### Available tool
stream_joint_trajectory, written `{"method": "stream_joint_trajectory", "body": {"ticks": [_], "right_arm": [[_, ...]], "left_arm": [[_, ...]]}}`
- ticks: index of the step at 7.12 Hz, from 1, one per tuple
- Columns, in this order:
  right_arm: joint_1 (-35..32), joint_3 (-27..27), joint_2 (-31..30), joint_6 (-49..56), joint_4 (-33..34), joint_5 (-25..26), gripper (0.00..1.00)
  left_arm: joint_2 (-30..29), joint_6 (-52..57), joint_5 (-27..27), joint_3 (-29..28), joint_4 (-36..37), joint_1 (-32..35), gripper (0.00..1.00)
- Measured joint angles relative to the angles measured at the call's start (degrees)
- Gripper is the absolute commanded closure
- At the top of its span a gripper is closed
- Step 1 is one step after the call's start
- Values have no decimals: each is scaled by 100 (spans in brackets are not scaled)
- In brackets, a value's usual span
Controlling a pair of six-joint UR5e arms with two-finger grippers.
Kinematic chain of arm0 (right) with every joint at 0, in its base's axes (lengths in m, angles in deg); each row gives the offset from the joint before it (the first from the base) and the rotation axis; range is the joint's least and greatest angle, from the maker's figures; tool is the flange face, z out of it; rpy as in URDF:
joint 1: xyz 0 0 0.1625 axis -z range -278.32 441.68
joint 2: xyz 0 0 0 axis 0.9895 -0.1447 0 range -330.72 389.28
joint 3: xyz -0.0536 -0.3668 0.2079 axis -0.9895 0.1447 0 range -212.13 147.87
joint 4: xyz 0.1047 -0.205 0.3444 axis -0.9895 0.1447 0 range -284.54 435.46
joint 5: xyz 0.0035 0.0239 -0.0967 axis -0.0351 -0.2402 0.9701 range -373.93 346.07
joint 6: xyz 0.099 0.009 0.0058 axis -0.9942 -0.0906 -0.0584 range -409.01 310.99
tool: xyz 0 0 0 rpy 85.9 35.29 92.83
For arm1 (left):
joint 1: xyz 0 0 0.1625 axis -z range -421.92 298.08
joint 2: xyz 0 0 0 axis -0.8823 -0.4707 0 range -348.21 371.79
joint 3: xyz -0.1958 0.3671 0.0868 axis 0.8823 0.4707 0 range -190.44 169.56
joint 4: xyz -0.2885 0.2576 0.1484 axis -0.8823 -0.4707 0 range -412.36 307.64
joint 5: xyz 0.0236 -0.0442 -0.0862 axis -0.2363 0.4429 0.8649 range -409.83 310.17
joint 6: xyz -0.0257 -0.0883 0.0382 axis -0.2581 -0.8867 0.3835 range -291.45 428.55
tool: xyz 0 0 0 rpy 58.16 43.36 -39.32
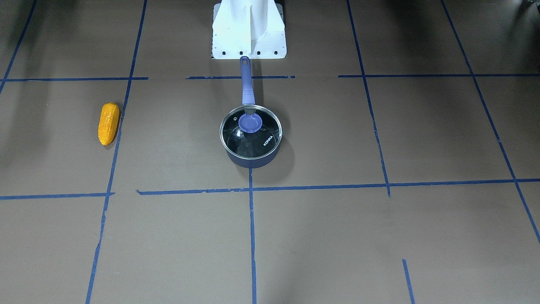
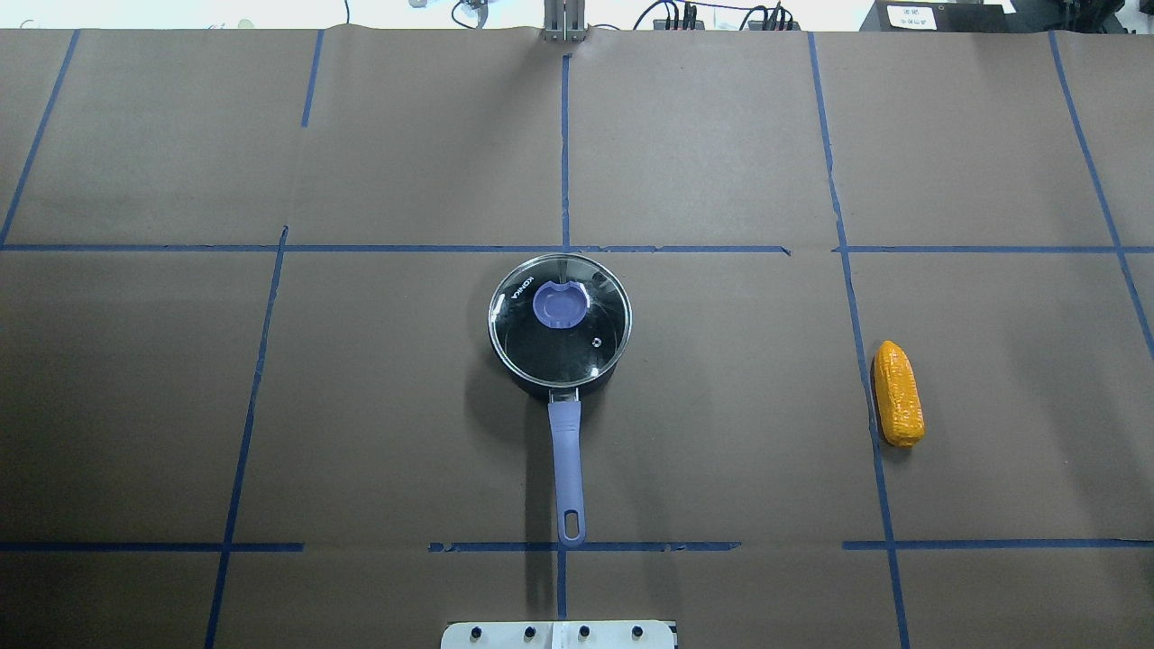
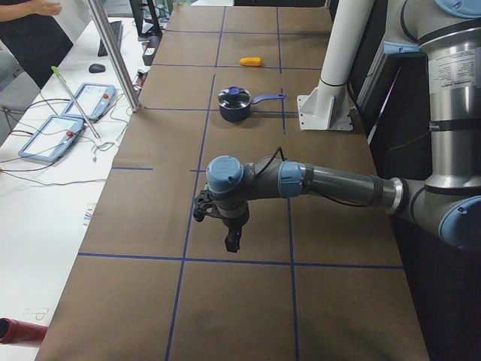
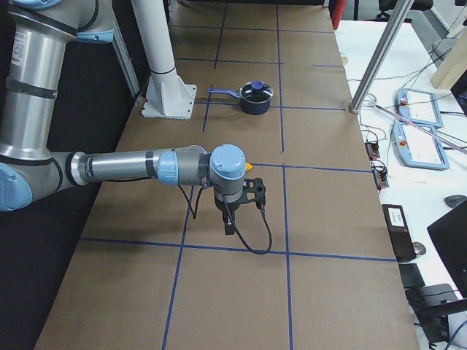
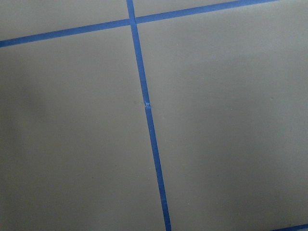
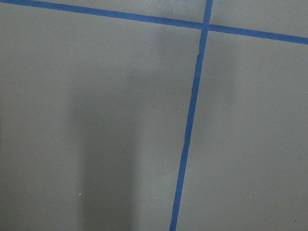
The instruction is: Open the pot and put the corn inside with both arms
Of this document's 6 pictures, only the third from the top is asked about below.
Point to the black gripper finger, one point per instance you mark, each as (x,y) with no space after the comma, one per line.
(232,241)

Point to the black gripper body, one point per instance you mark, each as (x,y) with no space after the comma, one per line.
(234,224)

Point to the glass pot lid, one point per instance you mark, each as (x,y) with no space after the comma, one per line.
(234,97)

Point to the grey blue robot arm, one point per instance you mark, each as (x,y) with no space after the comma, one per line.
(447,203)

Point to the yellow toy corn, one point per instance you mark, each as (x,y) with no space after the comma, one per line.
(251,61)

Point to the dark blue saucepan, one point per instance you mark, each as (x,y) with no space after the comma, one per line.
(238,115)

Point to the far blue teach pendant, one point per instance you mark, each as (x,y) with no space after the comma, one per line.
(95,99)

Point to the blue teach pendant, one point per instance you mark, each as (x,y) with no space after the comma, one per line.
(95,99)
(53,139)

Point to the near blue teach pendant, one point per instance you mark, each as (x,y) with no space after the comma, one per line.
(53,139)

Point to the black computer mouse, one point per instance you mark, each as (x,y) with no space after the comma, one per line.
(96,68)

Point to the metal rod green tip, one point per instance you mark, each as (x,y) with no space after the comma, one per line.
(55,70)

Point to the red cylinder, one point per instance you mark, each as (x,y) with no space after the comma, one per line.
(22,333)

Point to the seated person in black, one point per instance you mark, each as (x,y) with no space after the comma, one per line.
(31,33)

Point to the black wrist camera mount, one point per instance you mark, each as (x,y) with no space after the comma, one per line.
(203,206)

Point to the aluminium frame post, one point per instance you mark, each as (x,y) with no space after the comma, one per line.
(102,24)

